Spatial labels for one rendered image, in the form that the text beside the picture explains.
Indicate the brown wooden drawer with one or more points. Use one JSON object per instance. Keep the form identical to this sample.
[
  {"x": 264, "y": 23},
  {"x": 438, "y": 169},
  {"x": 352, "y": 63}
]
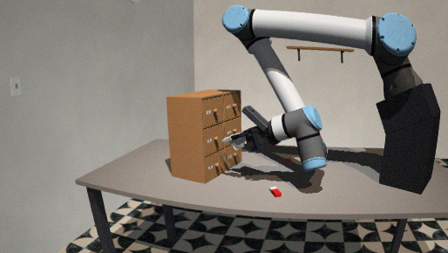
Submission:
[
  {"x": 213, "y": 135},
  {"x": 232, "y": 156},
  {"x": 210, "y": 114},
  {"x": 231, "y": 127},
  {"x": 214, "y": 164},
  {"x": 232, "y": 105}
]

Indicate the brown wooden chest of drawers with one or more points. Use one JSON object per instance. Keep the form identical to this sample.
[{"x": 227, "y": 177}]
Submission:
[{"x": 186, "y": 137}]

